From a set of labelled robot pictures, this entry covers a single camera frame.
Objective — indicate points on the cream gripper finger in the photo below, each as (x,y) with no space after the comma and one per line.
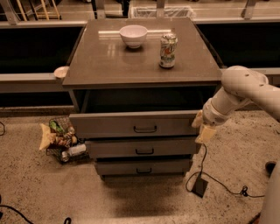
(197,120)
(206,132)

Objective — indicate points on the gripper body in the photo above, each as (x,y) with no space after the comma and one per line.
(212,115)

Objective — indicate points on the grey top drawer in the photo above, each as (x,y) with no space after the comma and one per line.
(135,124)

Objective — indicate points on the grey drawer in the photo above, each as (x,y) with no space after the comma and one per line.
(179,165)
(135,124)
(146,147)

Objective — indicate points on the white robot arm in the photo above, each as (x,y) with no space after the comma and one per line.
(239,87)

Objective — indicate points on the grey bottom drawer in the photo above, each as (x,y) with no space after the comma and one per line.
(179,165)

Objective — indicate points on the grey drawer cabinet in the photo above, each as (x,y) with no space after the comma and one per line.
(105,76)

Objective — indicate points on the grey middle drawer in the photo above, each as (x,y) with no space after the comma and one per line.
(146,147)

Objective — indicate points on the black floor box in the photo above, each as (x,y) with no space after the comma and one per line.
(199,187)

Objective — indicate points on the green white soda can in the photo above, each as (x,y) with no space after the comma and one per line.
(168,45)

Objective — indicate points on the white bowl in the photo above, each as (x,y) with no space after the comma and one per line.
(133,35)

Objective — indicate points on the white bottle in basket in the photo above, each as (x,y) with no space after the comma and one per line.
(77,150)

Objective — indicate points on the green snack bag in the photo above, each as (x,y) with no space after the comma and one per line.
(56,127)

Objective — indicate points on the yellow chip bag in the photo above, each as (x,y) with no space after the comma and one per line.
(52,139)

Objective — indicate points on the white wire crate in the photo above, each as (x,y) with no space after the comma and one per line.
(168,12)

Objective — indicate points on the black wire basket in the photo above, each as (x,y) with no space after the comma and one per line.
(61,153)

